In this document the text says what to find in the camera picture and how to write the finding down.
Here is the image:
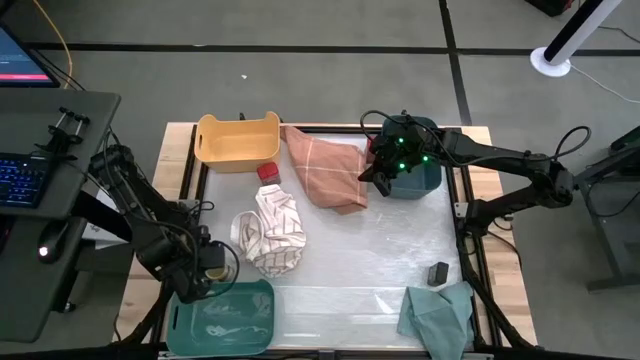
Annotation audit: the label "small black block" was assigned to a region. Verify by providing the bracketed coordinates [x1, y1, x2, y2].
[427, 261, 450, 288]

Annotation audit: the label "teal plastic bin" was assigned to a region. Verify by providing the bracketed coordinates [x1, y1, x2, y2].
[165, 278, 276, 358]

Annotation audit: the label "white glossy table mat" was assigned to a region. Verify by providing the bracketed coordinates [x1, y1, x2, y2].
[192, 132, 461, 349]

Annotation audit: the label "yellow cable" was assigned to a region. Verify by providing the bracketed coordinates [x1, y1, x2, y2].
[32, 0, 74, 90]

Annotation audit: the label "black computer mouse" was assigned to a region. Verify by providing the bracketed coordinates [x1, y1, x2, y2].
[37, 219, 69, 264]

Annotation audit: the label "white box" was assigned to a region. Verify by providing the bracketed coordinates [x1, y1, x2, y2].
[82, 189, 134, 249]

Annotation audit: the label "dark blue plastic bin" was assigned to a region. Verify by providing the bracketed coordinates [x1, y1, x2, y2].
[380, 114, 445, 201]

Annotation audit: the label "orange plaid cloth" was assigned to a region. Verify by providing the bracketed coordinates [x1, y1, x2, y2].
[279, 124, 370, 216]

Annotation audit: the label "laptop screen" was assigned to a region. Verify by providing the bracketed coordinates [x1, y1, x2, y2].
[0, 22, 60, 89]

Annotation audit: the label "black aluminium table frame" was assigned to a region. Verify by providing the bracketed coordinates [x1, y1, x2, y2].
[119, 109, 539, 360]

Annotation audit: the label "yellow plastic bin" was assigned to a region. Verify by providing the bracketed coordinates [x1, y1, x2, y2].
[193, 110, 282, 175]

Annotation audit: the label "backlit black keyboard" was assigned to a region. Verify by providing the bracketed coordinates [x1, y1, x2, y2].
[0, 153, 51, 209]

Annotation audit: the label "white floor cable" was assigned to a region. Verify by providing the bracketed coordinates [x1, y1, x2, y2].
[569, 64, 640, 104]

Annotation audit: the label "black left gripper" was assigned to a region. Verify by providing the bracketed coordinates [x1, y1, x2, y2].
[167, 238, 227, 305]

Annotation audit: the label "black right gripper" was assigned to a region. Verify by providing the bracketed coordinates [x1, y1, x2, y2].
[358, 119, 437, 197]

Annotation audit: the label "wooden lid spice jar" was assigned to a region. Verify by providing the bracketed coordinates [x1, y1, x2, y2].
[207, 264, 236, 284]

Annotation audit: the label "dark grey desk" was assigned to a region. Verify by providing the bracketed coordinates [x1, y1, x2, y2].
[0, 89, 122, 344]

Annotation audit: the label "white floor stand pole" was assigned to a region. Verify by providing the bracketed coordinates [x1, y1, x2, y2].
[529, 0, 624, 78]

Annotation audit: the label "black metal cart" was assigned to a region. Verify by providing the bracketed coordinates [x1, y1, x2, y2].
[574, 124, 640, 291]

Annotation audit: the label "black clamp holder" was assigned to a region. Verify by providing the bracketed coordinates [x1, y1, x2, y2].
[34, 106, 91, 161]

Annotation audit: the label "red cube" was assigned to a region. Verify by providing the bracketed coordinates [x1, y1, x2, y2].
[256, 161, 282, 187]

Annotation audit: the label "white striped cloth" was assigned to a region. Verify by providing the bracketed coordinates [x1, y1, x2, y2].
[229, 183, 308, 280]

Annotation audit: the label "teal green cloth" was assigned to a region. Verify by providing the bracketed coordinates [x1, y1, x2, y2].
[397, 280, 476, 360]

